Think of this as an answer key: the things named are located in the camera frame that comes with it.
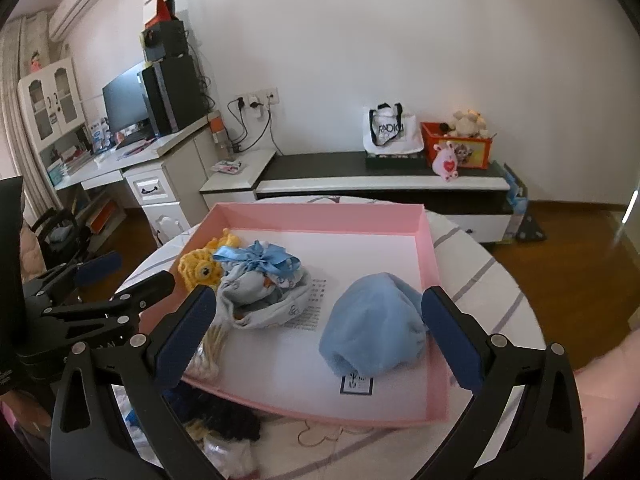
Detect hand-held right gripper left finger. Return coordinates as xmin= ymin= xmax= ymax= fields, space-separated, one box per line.
xmin=50 ymin=285 xmax=221 ymax=480

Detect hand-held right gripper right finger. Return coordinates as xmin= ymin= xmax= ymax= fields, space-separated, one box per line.
xmin=421 ymin=286 xmax=586 ymax=480

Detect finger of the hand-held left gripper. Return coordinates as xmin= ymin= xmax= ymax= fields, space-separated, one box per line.
xmin=22 ymin=251 xmax=123 ymax=306
xmin=37 ymin=270 xmax=177 ymax=346

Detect cream yarn accessory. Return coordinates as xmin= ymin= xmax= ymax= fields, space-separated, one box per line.
xmin=187 ymin=325 xmax=228 ymax=381

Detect yellow crochet toy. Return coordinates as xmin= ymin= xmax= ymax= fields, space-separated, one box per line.
xmin=179 ymin=228 xmax=240 ymax=293

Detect light blue towel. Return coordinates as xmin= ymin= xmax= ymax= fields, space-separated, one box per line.
xmin=319 ymin=272 xmax=430 ymax=377

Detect grey printed cloth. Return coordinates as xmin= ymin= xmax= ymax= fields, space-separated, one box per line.
xmin=216 ymin=265 xmax=313 ymax=330

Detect dark navy crochet scrunchie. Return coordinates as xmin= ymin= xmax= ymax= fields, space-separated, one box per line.
xmin=162 ymin=385 xmax=263 ymax=443

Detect pink cardboard box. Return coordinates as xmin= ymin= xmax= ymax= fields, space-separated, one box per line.
xmin=139 ymin=202 xmax=451 ymax=428

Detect pink padded jacket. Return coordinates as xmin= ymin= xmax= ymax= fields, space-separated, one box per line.
xmin=20 ymin=225 xmax=46 ymax=281

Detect black chair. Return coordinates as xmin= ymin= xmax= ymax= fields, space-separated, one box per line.
xmin=30 ymin=207 xmax=93 ymax=273

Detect white desk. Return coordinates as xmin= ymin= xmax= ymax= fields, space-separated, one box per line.
xmin=52 ymin=112 xmax=223 ymax=248

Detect stack of books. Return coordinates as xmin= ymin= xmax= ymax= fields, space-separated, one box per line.
xmin=47 ymin=147 xmax=96 ymax=181

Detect pink flat item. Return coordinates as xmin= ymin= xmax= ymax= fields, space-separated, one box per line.
xmin=117 ymin=140 xmax=156 ymax=156

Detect blue and white boxes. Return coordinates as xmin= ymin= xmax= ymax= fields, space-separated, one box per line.
xmin=87 ymin=117 xmax=111 ymax=153

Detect black keyboard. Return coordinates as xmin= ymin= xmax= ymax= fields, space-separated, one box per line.
xmin=120 ymin=127 xmax=156 ymax=148

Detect black bathroom scale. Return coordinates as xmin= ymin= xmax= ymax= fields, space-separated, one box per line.
xmin=515 ymin=212 xmax=547 ymax=242

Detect white low side cabinet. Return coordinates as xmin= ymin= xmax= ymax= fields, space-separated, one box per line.
xmin=199 ymin=149 xmax=277 ymax=211

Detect pink floral blanket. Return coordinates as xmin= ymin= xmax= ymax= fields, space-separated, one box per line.
xmin=574 ymin=330 xmax=640 ymax=466

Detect black computer monitor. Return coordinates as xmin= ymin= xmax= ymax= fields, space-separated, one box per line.
xmin=102 ymin=60 xmax=151 ymax=136

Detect white glass-door cabinet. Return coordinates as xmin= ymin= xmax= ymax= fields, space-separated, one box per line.
xmin=17 ymin=57 xmax=86 ymax=153

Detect orange bottle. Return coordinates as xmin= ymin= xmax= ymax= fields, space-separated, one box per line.
xmin=209 ymin=114 xmax=228 ymax=156

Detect pink heart plush toy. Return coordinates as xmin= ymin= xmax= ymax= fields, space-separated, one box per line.
xmin=432 ymin=141 xmax=461 ymax=181

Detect black computer tower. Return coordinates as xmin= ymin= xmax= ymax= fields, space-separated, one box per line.
xmin=139 ymin=53 xmax=208 ymax=136

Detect red toy box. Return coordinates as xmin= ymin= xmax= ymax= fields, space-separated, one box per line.
xmin=420 ymin=121 xmax=493 ymax=169

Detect black and white TV stand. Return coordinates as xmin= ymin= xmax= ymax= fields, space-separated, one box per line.
xmin=254 ymin=151 xmax=516 ymax=243

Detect white tote bag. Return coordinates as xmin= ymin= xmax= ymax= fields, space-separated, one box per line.
xmin=362 ymin=102 xmax=425 ymax=156

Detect beige plush toy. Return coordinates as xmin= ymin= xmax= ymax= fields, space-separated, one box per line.
xmin=439 ymin=108 xmax=490 ymax=138

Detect black speaker box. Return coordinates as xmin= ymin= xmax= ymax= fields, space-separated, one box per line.
xmin=140 ymin=20 xmax=190 ymax=61

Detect red and white box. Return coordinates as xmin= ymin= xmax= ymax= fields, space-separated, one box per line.
xmin=142 ymin=0 xmax=178 ymax=28

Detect white air conditioner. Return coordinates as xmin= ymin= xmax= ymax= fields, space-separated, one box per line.
xmin=48 ymin=0 xmax=108 ymax=41

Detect thin brown string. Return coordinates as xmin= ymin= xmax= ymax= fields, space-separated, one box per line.
xmin=297 ymin=420 xmax=346 ymax=448

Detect black power cable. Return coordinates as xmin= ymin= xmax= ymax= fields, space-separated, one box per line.
xmin=227 ymin=97 xmax=286 ymax=156

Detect white wall outlet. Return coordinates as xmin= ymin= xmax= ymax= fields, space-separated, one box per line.
xmin=235 ymin=87 xmax=279 ymax=108

